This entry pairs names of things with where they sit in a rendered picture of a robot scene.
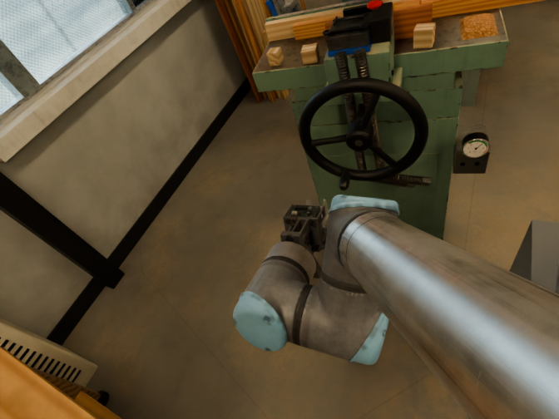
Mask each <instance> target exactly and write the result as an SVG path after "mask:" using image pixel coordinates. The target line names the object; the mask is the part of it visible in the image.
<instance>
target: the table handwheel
mask: <svg viewBox="0 0 559 419"><path fill-rule="evenodd" d="M353 92H367V93H373V94H372V96H371V98H370V101H369V105H368V107H367V110H366V111H365V110H364V104H359V106H358V110H357V115H356V119H355V121H354V122H353V123H351V124H350V126H349V128H348V133H347V134H346V135H341V136H333V137H329V138H323V139H316V140H312V138H311V134H310V125H311V121H312V119H313V117H314V114H315V112H316V111H317V110H318V109H319V108H320V107H321V106H322V105H323V104H324V103H325V102H327V101H329V100H331V99H332V98H335V97H336V96H340V95H343V94H347V93H353ZM380 96H385V97H387V98H388V99H390V100H392V101H395V102H396V103H398V104H399V105H400V106H401V107H402V108H403V109H404V110H405V111H406V112H407V113H408V114H409V116H410V117H411V119H412V122H413V126H414V140H413V144H412V146H411V148H410V149H409V151H408V153H407V154H406V155H405V156H404V157H403V158H401V159H400V160H398V161H397V162H396V161H395V160H394V159H392V158H391V157H390V156H389V155H387V154H386V153H385V152H384V151H383V150H381V149H380V148H379V147H378V146H377V145H376V144H375V143H374V142H373V134H374V128H373V125H372V124H371V123H370V121H371V117H372V115H373V111H374V109H375V107H376V105H377V103H378V99H379V98H380ZM299 138H300V141H301V144H302V146H303V148H304V150H305V152H306V153H307V155H308V156H309V158H310V159H311V160H312V161H313V162H314V163H315V164H316V165H318V166H319V167H321V168H322V169H323V170H326V171H327V172H329V173H330V174H332V175H336V176H338V177H341V175H342V174H343V172H344V170H348V171H349V179H350V180H358V181H372V180H382V179H386V178H388V177H391V176H394V175H397V174H399V173H401V172H403V171H404V170H406V169H407V168H408V167H410V166H411V165H412V164H413V163H414V162H415V161H416V160H417V159H418V158H419V156H420V155H421V154H422V153H423V150H424V148H425V146H426V144H427V141H428V120H427V117H426V115H425V112H424V110H423V108H422V107H421V106H420V104H419V103H418V101H417V100H416V99H415V98H414V97H413V96H412V95H411V94H410V93H408V92H407V91H405V90H404V89H403V88H401V87H400V86H397V85H395V84H393V83H391V82H388V81H383V80H379V79H375V78H367V77H358V78H349V79H345V80H342V81H337V82H335V83H332V84H330V85H328V86H326V87H324V88H323V89H321V90H320V91H318V92H317V93H316V94H314V95H313V96H312V97H311V98H310V100H309V101H308V102H307V104H306V105H305V107H304V109H303V110H302V113H301V116H300V118H299ZM340 142H346V144H347V146H348V147H349V148H350V149H352V150H356V151H364V150H367V149H370V150H371V151H373V152H374V153H375V154H376V155H378V156H379V157H380V158H381V159H383V160H384V161H385V162H386V163H387V164H389V166H386V167H384V168H380V169H376V170H353V169H349V168H345V167H343V166H340V165H337V164H335V163H334V162H332V161H330V160H328V159H327V158H325V157H324V156H323V155H322V154H321V153H320V152H319V151H318V149H317V148H316V146H318V145H327V144H333V143H340Z"/></svg>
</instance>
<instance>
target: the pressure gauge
mask: <svg viewBox="0 0 559 419"><path fill-rule="evenodd" d="M475 148H477V149H476V150H475ZM489 150H490V144H489V138H488V136H487V135H486V134H484V133H482V132H474V133H471V134H469V135H467V136H465V137H464V138H463V140H462V153H463V154H464V155H465V156H467V157H470V158H478V157H481V156H483V155H486V154H487V153H488V152H489Z"/></svg>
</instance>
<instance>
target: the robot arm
mask: <svg viewBox="0 0 559 419"><path fill-rule="evenodd" d="M398 216H399V210H398V203H397V202H396V201H394V200H383V199H375V198H368V197H360V196H352V195H336V196H335V197H334V198H333V199H332V202H331V207H330V209H329V210H328V208H327V204H326V200H324V201H323V206H320V207H319V206H313V205H312V203H311V201H310V199H307V200H306V204H305V205H293V204H291V206H290V207H289V208H288V210H287V211H286V213H285V214H284V216H283V220H284V227H285V231H282V233H281V235H280V238H281V242H279V243H277V244H275V245H274V246H273V247H272V248H271V250H270V251H269V253H268V254H267V256H266V258H265V260H264V261H263V263H262V264H261V265H260V267H259V269H258V270H257V272H256V273H255V276H254V277H253V278H252V279H251V281H250V283H249V285H248V286H247V288H246V290H245V291H244V292H243V293H242V294H241V295H240V299H239V301H238V303H237V304H236V306H235V309H234V312H233V319H234V320H233V321H234V324H235V326H236V328H237V330H238V332H239V333H240V335H241V336H242V337H243V338H244V339H245V340H246V341H248V342H249V343H251V344H252V345H254V346H255V347H257V348H259V349H262V350H265V351H272V352H274V351H278V350H280V349H281V348H283V347H284V346H285V345H286V343H287V342H289V343H293V344H296V345H300V346H302V347H305V348H310V349H313V350H316V351H319V352H324V353H327V354H329V355H333V356H336V357H341V358H343V359H346V360H348V362H358V363H362V364H365V365H373V364H375V363H376V362H377V361H378V358H379V355H380V353H381V350H382V346H383V341H384V338H385V333H386V331H387V327H388V321H390V322H391V323H392V324H393V326H394V327H395V328H396V329H397V330H398V331H399V332H400V334H401V335H402V336H403V337H404V339H405V340H406V341H407V342H408V344H409V345H410V346H411V347H412V349H413V350H414V351H415V352H416V353H417V354H418V355H419V357H420V358H421V359H422V360H423V362H424V363H425V364H426V365H427V367H428V368H429V369H430V371H431V372H432V373H433V374H434V376H435V377H436V378H437V379H438V380H439V381H440V382H441V383H442V385H443V386H444V387H445V389H446V390H447V391H448V392H449V394H450V395H451V396H452V397H453V399H454V400H455V401H456V402H457V404H458V405H459V406H460V407H461V408H462V409H463V410H464V412H465V413H466V414H467V416H468V417H469V418H470V419H559V294H558V293H555V292H552V291H551V290H549V289H547V288H544V287H542V286H540V285H538V284H536V283H533V282H532V281H529V280H527V279H525V278H523V277H521V276H519V275H516V274H514V273H512V272H510V271H508V270H506V269H503V268H501V267H499V266H497V265H495V264H492V263H490V262H488V261H486V260H485V259H482V258H479V257H478V256H476V255H474V254H471V253H469V252H467V251H465V250H463V249H460V248H459V247H456V246H454V245H452V244H450V243H448V242H446V241H443V240H441V239H439V238H437V237H435V236H433V235H431V234H428V233H426V232H424V231H422V230H420V229H417V228H415V227H413V226H412V225H410V224H406V223H404V222H403V221H402V220H400V219H399V218H398ZM322 249H324V260H323V266H322V268H321V267H320V266H319V263H318V262H317V260H316V258H315V257H314V256H313V254H314V252H319V251H320V250H322ZM321 271H322V273H321ZM320 275H321V278H320ZM312 278H316V279H319V278H320V284H319V286H314V285H311V284H310V283H311V281H312Z"/></svg>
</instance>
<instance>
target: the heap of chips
mask: <svg viewBox="0 0 559 419"><path fill-rule="evenodd" d="M460 28H461V36H462V40H467V39H473V38H479V37H491V36H497V35H498V33H497V26H496V22H495V18H494V14H490V13H481V14H475V15H471V16H467V17H465V18H464V19H460Z"/></svg>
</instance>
